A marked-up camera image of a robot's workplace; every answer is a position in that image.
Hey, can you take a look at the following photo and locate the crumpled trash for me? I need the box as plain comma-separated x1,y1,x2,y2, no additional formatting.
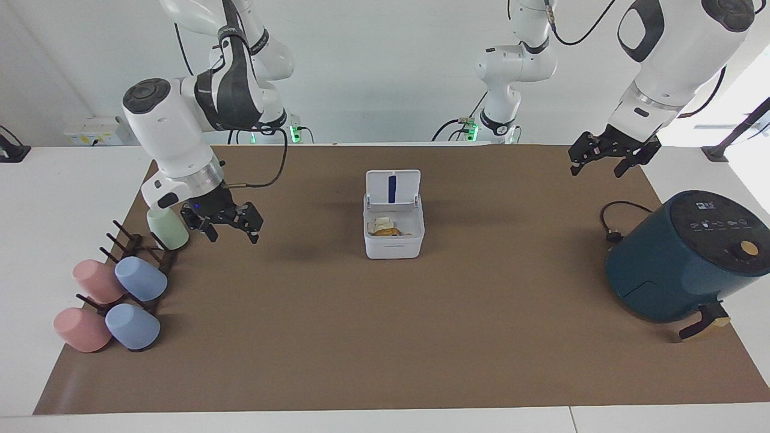
368,216,413,238

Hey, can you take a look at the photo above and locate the white bin with hinged lid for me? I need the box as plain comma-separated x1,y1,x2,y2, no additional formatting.
363,169,426,260

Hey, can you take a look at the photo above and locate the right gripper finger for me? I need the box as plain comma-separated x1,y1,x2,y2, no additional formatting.
229,203,265,245
180,207,219,243

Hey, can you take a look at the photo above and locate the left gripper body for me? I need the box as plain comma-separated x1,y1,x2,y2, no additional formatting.
602,124,648,155

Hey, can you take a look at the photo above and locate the teal air fryer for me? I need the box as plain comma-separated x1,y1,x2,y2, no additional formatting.
605,190,770,342

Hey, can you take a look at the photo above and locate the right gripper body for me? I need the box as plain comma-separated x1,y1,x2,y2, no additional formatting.
188,185,242,228

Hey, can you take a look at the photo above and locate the dark wooden cup rack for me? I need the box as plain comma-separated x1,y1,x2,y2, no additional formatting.
76,219,180,318

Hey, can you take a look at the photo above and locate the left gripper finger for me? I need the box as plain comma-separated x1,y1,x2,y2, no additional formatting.
568,131,609,177
613,137,662,179

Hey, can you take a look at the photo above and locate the black air fryer power cable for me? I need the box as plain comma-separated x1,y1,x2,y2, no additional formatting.
600,200,655,244

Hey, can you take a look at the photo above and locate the black stand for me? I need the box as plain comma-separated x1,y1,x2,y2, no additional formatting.
700,96,770,163
0,124,32,164

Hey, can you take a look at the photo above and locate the white power strip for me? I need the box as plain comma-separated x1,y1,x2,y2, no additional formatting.
63,116,131,147

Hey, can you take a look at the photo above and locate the blue cup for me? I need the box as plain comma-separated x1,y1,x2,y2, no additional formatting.
114,256,168,303
105,302,162,352

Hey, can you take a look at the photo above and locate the green cup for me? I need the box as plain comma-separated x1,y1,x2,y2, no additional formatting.
146,207,190,251

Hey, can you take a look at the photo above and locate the pink cup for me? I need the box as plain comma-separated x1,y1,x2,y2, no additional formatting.
52,307,114,354
72,259,128,305

